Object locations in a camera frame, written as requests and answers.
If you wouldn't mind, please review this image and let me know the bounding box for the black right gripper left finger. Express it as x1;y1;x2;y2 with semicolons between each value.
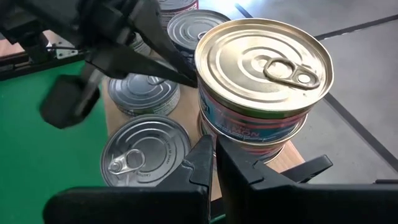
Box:
43;135;215;224

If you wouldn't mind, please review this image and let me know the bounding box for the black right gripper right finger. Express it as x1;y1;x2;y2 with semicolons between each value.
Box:
215;135;398;224

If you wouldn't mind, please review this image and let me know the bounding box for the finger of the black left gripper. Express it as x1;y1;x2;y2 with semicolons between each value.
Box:
130;0;198;85
85;46;198;88

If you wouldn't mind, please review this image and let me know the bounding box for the green nutrition label can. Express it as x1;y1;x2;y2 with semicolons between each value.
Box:
129;32;153;57

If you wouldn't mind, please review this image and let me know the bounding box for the green barcode label can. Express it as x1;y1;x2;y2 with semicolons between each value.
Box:
107;73;181;118

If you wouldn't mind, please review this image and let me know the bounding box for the blue barcode tuna can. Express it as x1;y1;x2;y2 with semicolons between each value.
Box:
167;9;231;65

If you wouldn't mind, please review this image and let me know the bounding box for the silver pull-tab can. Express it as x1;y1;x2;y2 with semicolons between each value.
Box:
158;0;200;20

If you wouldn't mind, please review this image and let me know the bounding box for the light blue cartoon label can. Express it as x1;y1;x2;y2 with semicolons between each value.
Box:
99;114;192;187

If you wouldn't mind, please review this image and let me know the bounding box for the pale gold lid can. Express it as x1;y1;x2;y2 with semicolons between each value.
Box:
197;111;308;164

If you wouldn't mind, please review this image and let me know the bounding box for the green table mat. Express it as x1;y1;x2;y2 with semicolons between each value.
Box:
0;60;108;224

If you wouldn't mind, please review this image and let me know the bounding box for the black metal table frame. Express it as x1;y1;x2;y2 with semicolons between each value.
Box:
0;46;91;82

